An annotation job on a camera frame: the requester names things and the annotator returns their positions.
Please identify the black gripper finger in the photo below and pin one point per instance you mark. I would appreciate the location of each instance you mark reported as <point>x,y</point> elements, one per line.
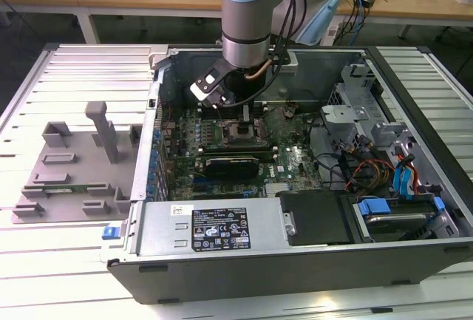
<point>247,128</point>

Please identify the metal locking lever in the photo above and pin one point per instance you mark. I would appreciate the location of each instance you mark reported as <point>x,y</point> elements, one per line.
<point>220,115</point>

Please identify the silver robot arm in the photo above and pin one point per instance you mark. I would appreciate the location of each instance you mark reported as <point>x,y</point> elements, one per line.
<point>245,13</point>

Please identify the CPU socket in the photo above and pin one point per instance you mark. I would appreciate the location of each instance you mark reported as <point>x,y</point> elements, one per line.
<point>233,131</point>

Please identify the black RAM slot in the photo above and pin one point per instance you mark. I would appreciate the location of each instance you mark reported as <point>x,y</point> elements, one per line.
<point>236,153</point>
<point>266,157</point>
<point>236,150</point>
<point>260,108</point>
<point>233,111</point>
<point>233,115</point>
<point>236,146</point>

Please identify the black graphics card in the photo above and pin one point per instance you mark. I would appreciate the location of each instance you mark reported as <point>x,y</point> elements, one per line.
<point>233,168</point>

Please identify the green motherboard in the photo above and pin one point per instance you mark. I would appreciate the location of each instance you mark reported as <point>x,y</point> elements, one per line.
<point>184,128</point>

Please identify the silver finned heatsink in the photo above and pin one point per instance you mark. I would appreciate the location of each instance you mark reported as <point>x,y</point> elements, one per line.
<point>278,188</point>

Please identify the white corner clamp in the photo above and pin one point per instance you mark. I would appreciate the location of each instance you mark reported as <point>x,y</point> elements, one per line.
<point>159,52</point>

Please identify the metal drive cage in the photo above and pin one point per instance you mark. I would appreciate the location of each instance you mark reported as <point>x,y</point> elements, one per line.
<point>343,113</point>

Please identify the black plastic shroud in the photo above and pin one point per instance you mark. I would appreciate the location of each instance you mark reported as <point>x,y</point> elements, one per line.
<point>318,220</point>

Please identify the silver power supply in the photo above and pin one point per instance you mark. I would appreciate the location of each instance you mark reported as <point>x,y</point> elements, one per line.
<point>162,224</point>

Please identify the blue disk carrier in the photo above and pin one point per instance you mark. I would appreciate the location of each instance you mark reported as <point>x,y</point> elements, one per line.
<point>375,207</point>

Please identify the small black adapter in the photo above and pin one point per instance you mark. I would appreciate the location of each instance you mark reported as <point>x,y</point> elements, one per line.
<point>367,1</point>

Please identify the black PC case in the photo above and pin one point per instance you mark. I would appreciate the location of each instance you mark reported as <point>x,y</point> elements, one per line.
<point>221,279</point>

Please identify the blue case latch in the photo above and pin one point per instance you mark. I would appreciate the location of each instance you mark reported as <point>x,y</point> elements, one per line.
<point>111,233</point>

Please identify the grey parts rack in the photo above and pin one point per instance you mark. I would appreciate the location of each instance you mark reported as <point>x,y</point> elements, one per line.
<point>74,172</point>

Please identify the hard disk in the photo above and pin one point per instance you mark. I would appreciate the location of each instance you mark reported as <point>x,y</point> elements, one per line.
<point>399,229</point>

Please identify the green RAM stick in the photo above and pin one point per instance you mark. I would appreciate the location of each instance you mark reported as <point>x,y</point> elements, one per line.
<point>63,189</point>

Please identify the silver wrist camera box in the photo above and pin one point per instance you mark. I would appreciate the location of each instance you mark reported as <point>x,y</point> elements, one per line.
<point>290,65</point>
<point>199,92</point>

